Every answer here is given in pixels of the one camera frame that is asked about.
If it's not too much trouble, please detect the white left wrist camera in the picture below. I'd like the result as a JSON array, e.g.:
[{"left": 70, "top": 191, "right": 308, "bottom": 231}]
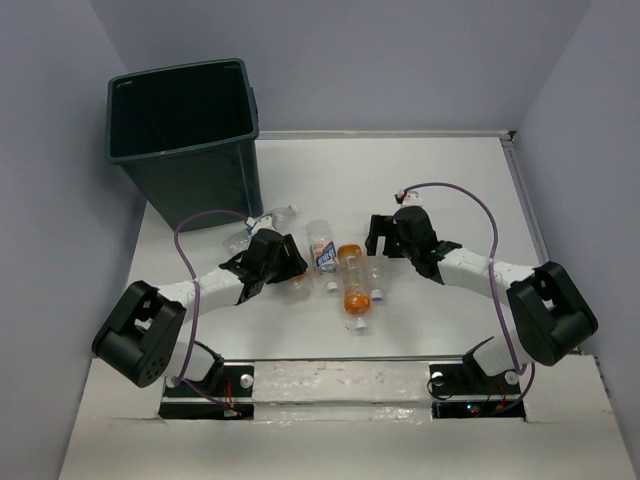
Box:
[{"left": 244, "top": 214, "right": 276, "bottom": 238}]

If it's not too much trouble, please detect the small bottle orange label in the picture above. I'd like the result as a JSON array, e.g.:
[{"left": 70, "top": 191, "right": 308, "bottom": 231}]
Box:
[{"left": 284, "top": 273, "right": 313, "bottom": 302}]

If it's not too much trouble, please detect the clear bottle white blue label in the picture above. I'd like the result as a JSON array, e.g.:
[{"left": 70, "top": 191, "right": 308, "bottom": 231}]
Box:
[{"left": 305, "top": 220, "right": 338, "bottom": 293}]

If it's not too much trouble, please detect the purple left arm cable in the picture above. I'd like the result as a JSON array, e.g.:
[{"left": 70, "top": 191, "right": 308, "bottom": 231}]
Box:
[{"left": 173, "top": 210, "right": 251, "bottom": 414}]

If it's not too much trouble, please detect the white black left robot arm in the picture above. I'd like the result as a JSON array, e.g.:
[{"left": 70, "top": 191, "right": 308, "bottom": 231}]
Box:
[{"left": 91, "top": 229, "right": 308, "bottom": 395}]

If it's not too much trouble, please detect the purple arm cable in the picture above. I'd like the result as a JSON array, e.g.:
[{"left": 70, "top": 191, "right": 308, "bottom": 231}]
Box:
[
  {"left": 404, "top": 181, "right": 539, "bottom": 416},
  {"left": 173, "top": 210, "right": 251, "bottom": 414}
]

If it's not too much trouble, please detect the dark green plastic bin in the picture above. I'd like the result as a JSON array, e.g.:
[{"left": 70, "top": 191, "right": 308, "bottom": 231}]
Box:
[{"left": 105, "top": 58, "right": 264, "bottom": 231}]

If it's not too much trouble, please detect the clear bottle white cap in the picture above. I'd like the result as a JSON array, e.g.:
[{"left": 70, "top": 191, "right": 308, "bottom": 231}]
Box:
[{"left": 366, "top": 246, "right": 388, "bottom": 302}]

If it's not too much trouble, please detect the large orange label bottle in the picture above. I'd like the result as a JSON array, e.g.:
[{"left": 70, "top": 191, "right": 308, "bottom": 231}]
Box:
[{"left": 338, "top": 244, "right": 371, "bottom": 334}]

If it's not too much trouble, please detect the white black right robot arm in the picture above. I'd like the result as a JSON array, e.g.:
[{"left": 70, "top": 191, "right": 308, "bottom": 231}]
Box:
[{"left": 365, "top": 206, "right": 599, "bottom": 392}]

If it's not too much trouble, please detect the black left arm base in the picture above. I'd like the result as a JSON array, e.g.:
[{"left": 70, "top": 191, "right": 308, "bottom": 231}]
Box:
[{"left": 158, "top": 361, "right": 255, "bottom": 421}]

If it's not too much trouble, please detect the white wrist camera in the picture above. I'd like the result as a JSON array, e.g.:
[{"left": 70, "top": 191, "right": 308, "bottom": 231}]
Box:
[
  {"left": 244, "top": 214, "right": 276, "bottom": 238},
  {"left": 394, "top": 189, "right": 424, "bottom": 209}
]

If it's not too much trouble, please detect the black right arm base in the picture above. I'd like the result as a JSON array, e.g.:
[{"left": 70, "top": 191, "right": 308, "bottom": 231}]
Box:
[{"left": 426, "top": 354, "right": 526, "bottom": 420}]

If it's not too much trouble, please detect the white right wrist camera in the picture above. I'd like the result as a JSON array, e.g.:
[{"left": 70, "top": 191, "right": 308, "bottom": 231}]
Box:
[{"left": 394, "top": 189, "right": 424, "bottom": 209}]

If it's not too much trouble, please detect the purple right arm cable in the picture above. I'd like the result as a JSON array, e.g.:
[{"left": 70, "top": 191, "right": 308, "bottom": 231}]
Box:
[{"left": 404, "top": 181, "right": 539, "bottom": 416}]

